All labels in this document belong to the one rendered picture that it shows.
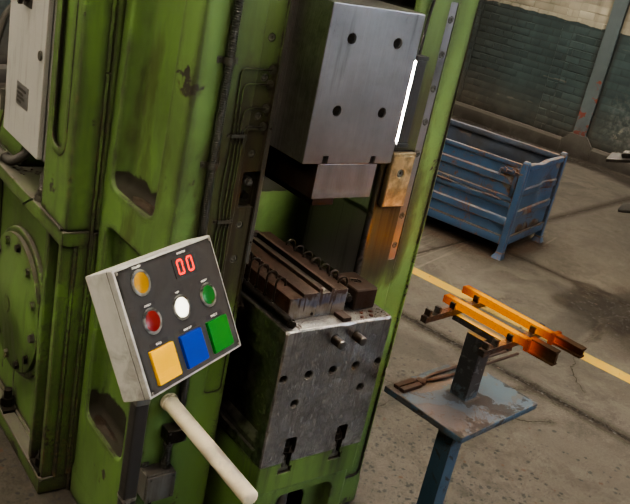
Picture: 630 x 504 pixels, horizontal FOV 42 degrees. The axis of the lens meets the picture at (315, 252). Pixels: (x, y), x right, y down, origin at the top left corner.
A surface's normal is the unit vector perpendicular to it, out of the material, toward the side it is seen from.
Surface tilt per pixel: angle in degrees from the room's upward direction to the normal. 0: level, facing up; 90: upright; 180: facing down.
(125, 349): 90
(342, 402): 90
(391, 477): 0
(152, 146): 89
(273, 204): 90
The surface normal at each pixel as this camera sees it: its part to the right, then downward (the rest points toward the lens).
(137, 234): -0.80, 0.07
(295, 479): 0.58, 0.40
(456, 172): -0.59, 0.18
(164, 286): 0.84, -0.16
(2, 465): 0.19, -0.91
